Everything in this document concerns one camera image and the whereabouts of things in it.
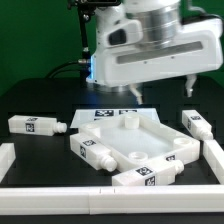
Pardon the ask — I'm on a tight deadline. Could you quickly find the white wall block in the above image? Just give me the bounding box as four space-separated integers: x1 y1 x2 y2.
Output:
0 143 16 182
203 140 224 185

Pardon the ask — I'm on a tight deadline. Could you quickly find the black cable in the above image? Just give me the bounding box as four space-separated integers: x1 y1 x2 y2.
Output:
45 59 88 79

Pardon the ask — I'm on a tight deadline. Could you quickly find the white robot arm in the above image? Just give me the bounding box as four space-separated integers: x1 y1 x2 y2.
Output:
86 0 223 102

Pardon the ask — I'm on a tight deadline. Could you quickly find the white marker sheet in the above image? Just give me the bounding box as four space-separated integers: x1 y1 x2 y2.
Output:
70 108 159 128

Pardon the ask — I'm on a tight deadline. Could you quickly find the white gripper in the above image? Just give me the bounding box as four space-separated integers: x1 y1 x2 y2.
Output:
91 9 223 104

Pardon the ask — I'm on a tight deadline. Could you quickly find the white right wall block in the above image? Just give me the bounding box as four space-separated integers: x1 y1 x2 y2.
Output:
203 140 224 185

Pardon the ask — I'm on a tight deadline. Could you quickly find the white obstacle wall bar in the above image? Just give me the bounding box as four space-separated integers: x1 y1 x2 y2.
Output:
0 185 224 215

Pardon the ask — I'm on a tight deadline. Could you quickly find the black camera pole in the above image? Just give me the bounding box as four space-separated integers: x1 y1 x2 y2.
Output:
67 0 121 79

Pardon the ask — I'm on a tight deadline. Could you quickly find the white left wall block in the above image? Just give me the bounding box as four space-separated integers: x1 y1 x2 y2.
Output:
0 143 16 182

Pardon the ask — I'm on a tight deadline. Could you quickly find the white desk top tray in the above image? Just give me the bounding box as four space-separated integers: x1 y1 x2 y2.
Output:
79 112 200 172

